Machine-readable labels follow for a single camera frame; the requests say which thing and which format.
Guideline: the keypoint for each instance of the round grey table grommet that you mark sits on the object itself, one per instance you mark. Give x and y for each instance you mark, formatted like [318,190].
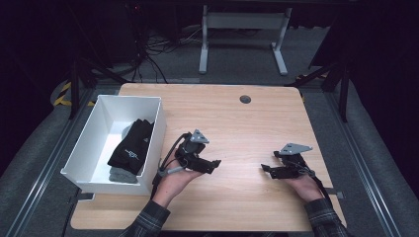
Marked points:
[245,99]

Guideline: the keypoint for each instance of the person's right hand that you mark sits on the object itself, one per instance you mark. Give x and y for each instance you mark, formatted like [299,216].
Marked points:
[306,187]

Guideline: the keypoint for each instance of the person's left hand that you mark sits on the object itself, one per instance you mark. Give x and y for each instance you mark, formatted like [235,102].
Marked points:
[173,186]

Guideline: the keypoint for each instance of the dark cabinet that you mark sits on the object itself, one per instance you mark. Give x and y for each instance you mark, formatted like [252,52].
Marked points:
[122,33]

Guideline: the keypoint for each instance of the grey table bracket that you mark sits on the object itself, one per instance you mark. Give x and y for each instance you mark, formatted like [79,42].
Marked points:
[86,197]
[337,194]

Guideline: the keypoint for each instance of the black tripod stand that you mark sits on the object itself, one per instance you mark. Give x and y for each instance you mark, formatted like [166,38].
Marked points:
[344,92]
[75,85]

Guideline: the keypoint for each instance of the grey metal stand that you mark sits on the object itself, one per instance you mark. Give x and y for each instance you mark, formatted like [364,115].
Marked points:
[243,20]

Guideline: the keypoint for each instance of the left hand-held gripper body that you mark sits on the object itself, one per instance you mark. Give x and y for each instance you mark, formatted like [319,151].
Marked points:
[192,153]

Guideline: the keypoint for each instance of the white box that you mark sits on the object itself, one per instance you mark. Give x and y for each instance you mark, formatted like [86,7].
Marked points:
[99,144]

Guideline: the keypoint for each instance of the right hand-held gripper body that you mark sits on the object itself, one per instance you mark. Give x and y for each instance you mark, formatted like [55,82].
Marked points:
[294,164]

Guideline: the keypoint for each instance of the aluminium floor rail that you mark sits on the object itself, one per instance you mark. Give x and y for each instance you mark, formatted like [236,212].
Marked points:
[365,171]
[42,171]

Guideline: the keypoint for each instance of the yellow black striped tape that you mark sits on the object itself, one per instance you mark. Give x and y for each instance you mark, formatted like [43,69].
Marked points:
[62,95]

